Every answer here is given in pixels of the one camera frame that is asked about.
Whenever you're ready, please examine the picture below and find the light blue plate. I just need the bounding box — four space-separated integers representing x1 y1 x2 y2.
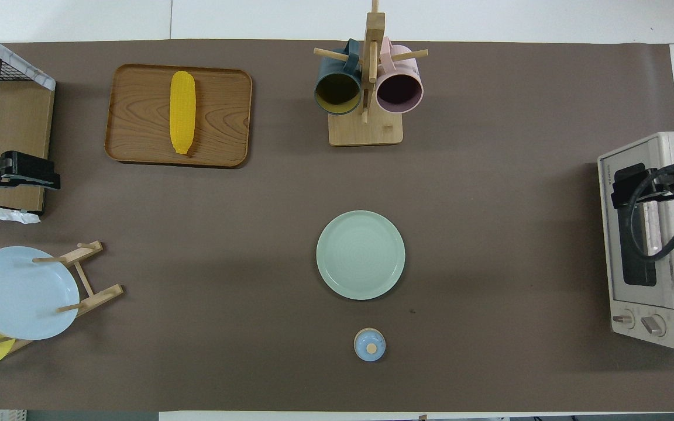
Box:
0 246 80 341

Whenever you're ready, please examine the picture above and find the yellow corn cob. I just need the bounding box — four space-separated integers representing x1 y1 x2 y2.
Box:
170 71 197 156

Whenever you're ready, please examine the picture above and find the wooden shelf box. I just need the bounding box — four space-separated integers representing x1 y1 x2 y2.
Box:
0 23 57 224

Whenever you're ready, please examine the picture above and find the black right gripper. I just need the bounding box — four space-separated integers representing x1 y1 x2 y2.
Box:
611 164 674 209

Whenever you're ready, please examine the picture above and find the black wire basket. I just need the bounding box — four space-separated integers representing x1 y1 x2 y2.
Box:
0 34 42 85

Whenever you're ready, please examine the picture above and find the brown table mat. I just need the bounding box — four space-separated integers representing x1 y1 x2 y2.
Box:
0 40 674 413

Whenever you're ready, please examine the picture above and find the wooden plate rack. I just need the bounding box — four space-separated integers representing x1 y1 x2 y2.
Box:
0 240 125 354

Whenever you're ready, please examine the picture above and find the pink mug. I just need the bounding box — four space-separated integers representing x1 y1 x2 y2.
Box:
376 36 425 114

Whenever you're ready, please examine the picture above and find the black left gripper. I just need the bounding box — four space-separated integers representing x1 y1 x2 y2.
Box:
0 152 61 191

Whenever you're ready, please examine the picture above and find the wooden mug tree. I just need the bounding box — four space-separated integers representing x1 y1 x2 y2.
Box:
314 0 429 147

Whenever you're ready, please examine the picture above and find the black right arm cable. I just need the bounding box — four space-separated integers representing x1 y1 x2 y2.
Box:
630 164 674 260

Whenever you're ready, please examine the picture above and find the brown wooden tray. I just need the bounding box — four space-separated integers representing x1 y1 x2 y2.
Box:
105 63 253 168

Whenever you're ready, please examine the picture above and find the glass oven door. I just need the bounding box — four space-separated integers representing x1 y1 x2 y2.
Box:
599 136 674 309

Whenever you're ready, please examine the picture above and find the light green plate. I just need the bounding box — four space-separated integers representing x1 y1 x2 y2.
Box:
316 210 406 301

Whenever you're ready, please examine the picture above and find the dark teal mug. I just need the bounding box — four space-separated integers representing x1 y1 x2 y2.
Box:
314 39 363 116

